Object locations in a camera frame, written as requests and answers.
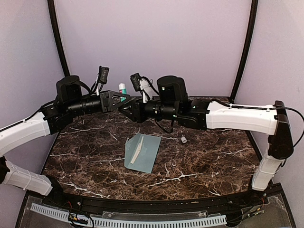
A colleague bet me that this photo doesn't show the light blue envelope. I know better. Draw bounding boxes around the light blue envelope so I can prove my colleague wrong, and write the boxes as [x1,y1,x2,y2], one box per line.
[124,133,161,173]

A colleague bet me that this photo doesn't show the small glue stick bottle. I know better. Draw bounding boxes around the small glue stick bottle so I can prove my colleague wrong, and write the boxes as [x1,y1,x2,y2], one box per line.
[119,83,127,102]

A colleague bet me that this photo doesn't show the white slotted cable duct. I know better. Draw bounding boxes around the white slotted cable duct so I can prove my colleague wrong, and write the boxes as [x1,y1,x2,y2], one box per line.
[30,203,227,228]

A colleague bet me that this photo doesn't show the right black frame post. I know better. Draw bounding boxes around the right black frame post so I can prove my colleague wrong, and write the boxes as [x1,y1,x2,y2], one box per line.
[229,0,258,103]

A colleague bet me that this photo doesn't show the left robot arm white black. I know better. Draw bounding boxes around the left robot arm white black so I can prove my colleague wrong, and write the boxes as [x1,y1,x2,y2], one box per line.
[0,76,131,207]

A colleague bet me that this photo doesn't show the left black frame post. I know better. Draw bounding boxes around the left black frame post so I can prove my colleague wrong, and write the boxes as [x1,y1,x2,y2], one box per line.
[47,0,70,76]

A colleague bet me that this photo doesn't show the black frame post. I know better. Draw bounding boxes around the black frame post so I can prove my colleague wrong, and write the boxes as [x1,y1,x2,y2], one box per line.
[47,0,70,76]
[229,0,258,103]

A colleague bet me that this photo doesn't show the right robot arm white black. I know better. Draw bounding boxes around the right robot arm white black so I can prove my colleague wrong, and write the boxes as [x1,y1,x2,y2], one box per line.
[119,73,297,206]

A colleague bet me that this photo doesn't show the small white glue cap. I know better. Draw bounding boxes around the small white glue cap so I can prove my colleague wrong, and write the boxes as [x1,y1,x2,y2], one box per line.
[181,136,187,143]

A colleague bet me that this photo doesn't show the black front table rail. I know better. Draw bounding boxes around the black front table rail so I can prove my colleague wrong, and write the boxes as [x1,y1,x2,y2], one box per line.
[59,191,265,215]

